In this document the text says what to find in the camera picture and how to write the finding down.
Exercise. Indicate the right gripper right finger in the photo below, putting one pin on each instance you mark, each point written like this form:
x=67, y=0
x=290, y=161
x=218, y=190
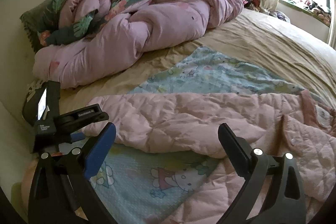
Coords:
x=273, y=188

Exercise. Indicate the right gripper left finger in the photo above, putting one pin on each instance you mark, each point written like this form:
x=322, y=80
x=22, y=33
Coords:
x=61, y=191

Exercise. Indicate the pink quilted jacket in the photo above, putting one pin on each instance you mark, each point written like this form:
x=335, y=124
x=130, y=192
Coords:
x=168, y=166

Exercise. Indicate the clothes on window sill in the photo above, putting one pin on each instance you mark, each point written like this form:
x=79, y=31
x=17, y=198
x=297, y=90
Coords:
x=311, y=8

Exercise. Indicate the teal cartoon print blanket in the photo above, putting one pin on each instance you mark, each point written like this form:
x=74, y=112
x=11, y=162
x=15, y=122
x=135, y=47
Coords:
x=206, y=71

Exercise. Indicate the dark leaf print blanket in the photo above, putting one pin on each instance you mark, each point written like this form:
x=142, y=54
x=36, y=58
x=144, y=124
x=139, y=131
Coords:
x=67, y=21

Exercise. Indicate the tan bed sheet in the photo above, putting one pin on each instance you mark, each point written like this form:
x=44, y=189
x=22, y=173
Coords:
x=284, y=49

